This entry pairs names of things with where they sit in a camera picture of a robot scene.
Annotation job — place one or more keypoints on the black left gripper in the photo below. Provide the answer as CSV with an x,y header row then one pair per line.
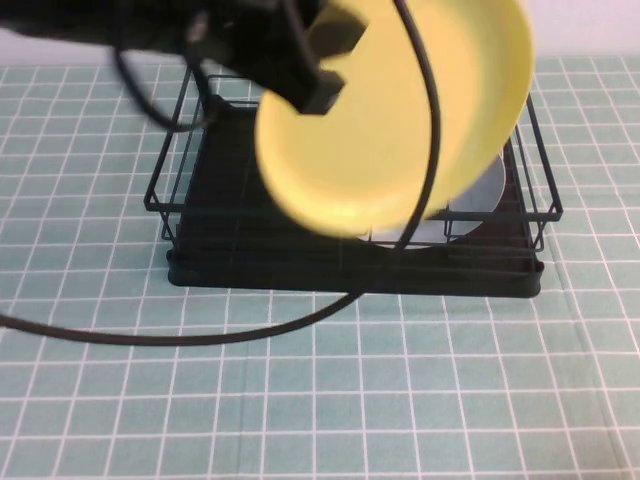
x,y
250,35

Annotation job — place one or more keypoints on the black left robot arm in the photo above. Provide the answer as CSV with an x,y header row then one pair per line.
x,y
75,20

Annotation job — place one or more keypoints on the light grey plate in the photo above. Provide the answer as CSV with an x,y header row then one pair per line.
x,y
482,200

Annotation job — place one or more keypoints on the green checked tablecloth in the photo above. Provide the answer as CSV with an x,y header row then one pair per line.
x,y
300,400

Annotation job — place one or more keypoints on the yellow plate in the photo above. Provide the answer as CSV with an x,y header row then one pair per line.
x,y
370,150

